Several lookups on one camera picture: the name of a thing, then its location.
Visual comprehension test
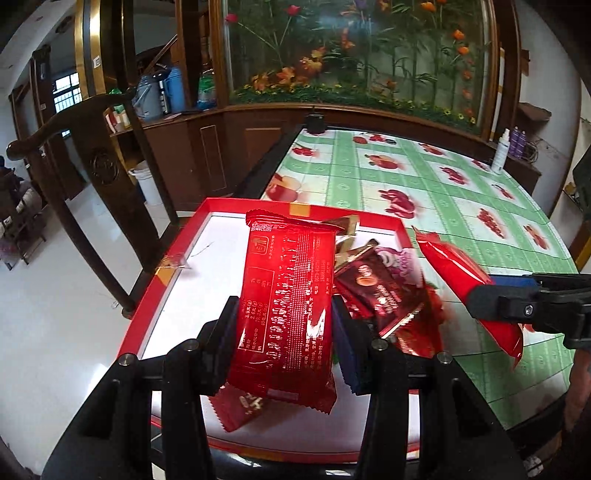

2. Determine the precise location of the person's right forearm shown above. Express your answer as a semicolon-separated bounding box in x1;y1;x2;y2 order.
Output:
567;350;591;433

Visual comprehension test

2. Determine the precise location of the dark red brown-print packet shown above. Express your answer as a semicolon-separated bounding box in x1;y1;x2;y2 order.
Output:
334;240;426;339

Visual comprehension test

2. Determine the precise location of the red serrated-edge snack packet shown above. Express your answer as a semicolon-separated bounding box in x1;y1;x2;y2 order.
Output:
210;384;269;433

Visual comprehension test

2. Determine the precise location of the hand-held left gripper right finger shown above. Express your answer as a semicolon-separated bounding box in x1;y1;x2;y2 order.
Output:
330;294;528;480

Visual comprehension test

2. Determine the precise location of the red rimmed white tray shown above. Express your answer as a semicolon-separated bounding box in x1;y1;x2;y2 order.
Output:
121;198;448;464

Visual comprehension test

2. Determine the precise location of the white plastic bucket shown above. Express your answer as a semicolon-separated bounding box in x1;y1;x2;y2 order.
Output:
128;160;163;206

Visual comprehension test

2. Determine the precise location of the white spray bottle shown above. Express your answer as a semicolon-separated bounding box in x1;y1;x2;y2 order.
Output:
491;128;511;173

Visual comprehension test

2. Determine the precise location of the large red printed packet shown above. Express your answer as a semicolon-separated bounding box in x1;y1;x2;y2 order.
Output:
225;209;341;415

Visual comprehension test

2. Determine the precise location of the blue grey kettle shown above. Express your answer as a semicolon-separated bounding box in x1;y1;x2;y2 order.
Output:
134;74;163;121

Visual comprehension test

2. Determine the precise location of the black television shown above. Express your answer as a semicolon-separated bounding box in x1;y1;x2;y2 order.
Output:
571;156;591;208

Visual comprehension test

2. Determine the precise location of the clear plastic scrap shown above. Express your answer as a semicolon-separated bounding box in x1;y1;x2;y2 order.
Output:
158;253;191;271

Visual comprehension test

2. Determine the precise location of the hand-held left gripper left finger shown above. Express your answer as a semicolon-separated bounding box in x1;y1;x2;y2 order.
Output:
41;295;242;480

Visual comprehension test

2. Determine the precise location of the long plain red packet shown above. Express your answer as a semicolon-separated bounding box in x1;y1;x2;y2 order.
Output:
412;226;526;371

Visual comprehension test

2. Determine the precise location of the gold foil snack packet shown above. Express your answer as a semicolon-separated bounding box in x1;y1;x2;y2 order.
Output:
333;214;362;267

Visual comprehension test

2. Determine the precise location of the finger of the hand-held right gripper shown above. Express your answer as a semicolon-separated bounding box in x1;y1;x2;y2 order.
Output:
465;284;570;334
488;272;591;291

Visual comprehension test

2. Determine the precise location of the dark carved wooden chair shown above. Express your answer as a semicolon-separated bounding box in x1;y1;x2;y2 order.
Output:
6;91;185;320

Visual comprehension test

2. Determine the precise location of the clear green-label plastic bottle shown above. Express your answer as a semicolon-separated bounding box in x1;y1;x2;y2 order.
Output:
197;61;218;112

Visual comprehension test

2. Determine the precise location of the cluttered shoe rack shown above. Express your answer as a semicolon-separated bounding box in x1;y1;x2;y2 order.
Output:
0;156;49;271

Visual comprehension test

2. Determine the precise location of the blue thermos flask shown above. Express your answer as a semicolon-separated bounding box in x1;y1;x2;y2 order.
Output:
167;66;187;114

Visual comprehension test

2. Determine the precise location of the floral glass panel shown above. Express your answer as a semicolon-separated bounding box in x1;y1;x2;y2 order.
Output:
221;0;498;136

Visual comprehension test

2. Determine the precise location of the wooden corner shelf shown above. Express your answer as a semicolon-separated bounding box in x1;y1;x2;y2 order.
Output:
516;102;553;124

